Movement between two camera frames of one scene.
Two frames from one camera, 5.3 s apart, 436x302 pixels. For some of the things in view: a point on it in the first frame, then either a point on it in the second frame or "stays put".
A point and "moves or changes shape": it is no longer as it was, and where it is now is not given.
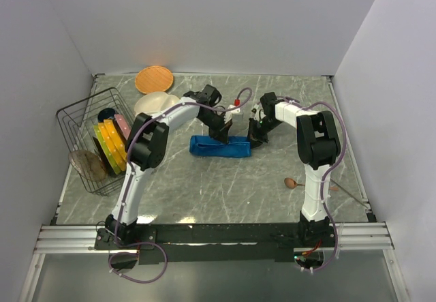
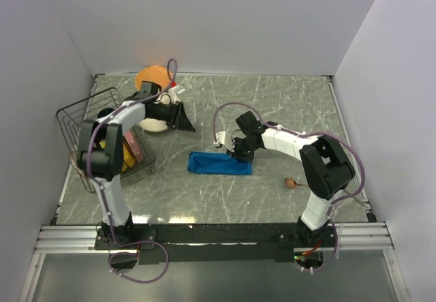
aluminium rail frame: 368,236 stays put
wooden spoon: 291,183 stays put
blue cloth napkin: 205,146 moves or changes shape
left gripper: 221,133 → 179,118
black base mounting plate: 215,244 stays put
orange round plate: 153,79 stays put
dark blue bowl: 105,114 stays put
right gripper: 253,133 → 238,155
